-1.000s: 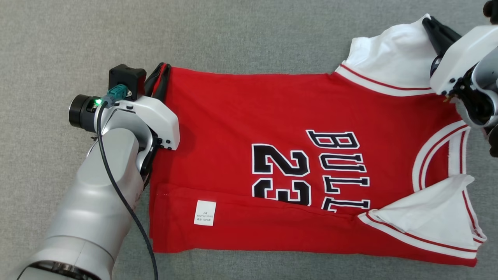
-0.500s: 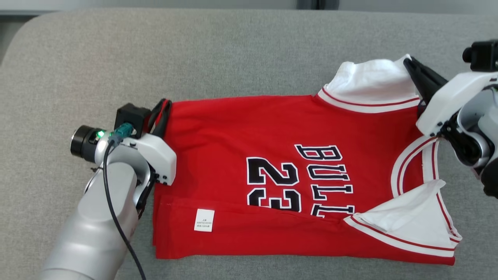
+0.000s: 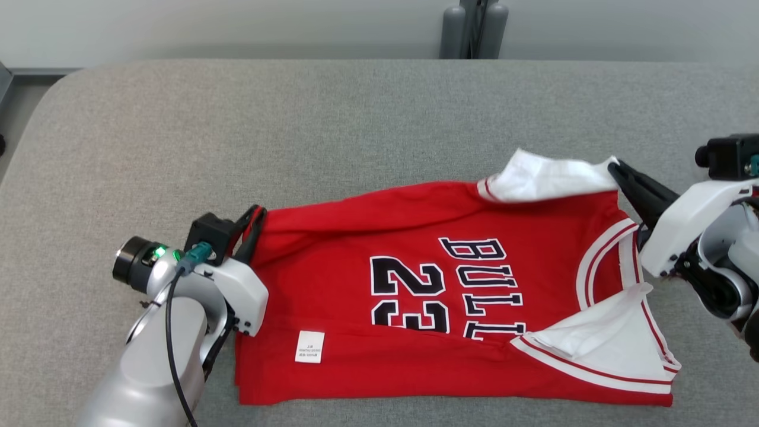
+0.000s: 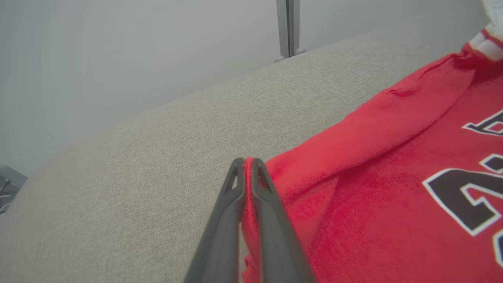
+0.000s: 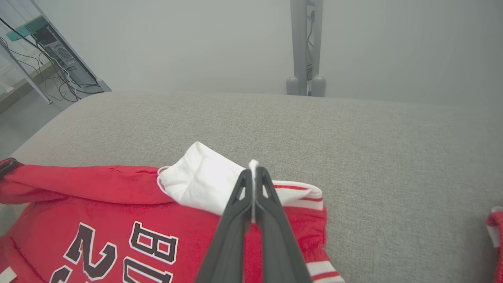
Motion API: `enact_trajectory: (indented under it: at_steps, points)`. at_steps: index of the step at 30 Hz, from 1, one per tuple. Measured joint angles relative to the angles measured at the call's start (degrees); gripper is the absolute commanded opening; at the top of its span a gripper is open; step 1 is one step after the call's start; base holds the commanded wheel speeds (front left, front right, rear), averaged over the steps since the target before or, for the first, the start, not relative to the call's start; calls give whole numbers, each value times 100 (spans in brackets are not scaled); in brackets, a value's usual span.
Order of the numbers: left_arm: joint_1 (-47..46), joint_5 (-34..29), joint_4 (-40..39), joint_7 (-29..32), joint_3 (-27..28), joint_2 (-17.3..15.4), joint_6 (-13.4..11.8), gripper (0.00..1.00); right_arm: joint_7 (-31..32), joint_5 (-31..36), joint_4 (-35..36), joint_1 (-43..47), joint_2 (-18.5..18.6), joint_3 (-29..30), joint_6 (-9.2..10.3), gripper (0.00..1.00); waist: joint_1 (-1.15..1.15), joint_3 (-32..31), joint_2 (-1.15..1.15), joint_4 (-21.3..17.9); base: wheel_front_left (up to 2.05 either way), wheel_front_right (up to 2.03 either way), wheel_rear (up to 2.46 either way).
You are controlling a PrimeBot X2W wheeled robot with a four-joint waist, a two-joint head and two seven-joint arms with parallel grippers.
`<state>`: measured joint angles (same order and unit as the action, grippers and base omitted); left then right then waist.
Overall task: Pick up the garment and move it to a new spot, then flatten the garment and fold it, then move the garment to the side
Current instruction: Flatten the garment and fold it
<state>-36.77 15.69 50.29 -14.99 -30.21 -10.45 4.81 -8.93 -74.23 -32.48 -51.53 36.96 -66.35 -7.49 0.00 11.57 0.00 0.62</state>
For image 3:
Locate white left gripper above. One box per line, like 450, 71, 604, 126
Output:
195, 205, 269, 338

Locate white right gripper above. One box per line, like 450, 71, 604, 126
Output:
607, 160, 754, 279

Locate red basketball jersey white sleeves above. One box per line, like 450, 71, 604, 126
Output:
233, 148, 683, 409

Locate grey partition leg with caster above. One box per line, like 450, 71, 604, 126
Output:
0, 59, 14, 158

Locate teal left camera connector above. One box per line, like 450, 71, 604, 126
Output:
177, 241, 214, 276

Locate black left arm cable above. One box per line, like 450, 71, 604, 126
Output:
165, 267, 199, 427

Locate grey partition post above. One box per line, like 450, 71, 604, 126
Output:
439, 0, 510, 60

